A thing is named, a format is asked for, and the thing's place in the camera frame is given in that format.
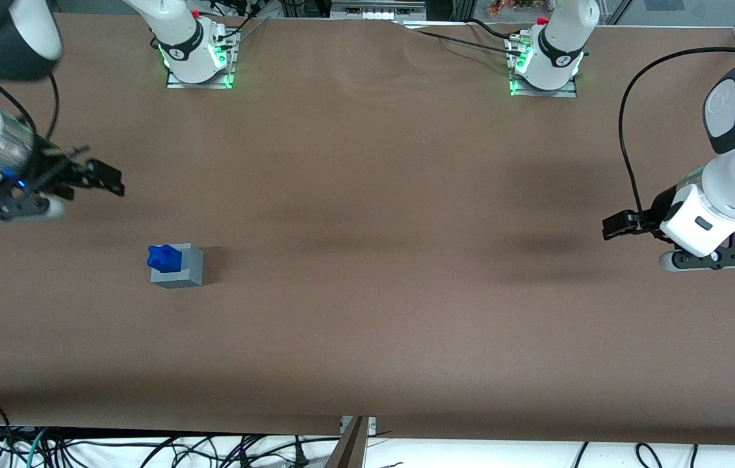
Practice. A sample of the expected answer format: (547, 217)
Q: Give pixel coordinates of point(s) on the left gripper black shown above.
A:
(661, 207)

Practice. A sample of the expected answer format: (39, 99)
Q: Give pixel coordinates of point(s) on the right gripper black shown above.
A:
(50, 172)

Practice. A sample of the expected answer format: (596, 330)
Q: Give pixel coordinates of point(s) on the blue plastic part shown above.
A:
(164, 257)

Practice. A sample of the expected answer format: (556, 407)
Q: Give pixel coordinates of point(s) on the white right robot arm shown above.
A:
(175, 39)

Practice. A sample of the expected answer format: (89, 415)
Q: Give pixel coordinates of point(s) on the gray cube base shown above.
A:
(188, 273)

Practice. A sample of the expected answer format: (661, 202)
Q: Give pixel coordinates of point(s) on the brown table cover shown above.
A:
(406, 195)

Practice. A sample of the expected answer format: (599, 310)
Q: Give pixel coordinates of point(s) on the aluminium rack with sockets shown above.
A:
(377, 9)

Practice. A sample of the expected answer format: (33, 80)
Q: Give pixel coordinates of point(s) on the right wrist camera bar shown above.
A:
(16, 209)

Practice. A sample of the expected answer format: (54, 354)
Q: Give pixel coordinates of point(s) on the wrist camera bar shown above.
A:
(711, 258)
(16, 209)

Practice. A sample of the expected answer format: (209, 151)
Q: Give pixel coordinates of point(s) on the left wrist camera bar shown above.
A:
(711, 258)

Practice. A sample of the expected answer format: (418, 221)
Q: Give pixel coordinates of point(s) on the aluminium frame profile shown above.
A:
(349, 448)

